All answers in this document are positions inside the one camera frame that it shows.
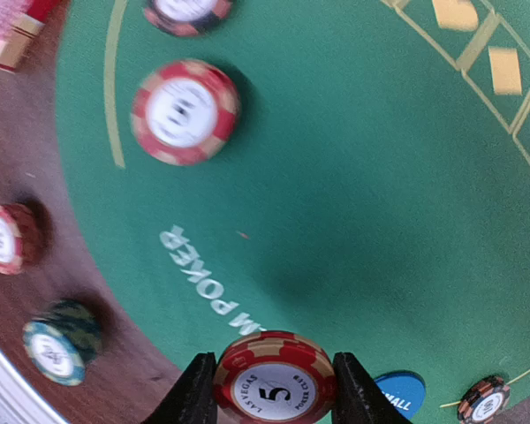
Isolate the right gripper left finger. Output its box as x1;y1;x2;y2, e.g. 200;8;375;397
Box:
142;352;218;424

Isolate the brown poker chip stack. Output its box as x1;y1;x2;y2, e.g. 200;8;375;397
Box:
458;375;511;424

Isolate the blue small blind button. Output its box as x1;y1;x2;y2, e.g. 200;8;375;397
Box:
375;370;426;420

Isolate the red five chip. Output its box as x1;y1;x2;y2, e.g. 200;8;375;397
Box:
131;59;241;166
213;330;337;423

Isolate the round green poker mat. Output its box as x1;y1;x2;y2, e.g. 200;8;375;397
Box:
57;1;530;422

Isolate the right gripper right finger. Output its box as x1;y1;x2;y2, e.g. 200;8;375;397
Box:
331;352;411;424

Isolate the orange poker chip stack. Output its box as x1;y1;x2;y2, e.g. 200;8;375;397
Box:
0;203;44;275

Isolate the green poker chip stack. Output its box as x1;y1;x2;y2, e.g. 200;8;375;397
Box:
23;299;102;387

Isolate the front aluminium rail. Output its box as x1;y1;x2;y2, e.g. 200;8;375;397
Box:
0;350;68;424

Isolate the gold card deck box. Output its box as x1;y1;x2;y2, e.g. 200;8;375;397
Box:
0;0;60;72

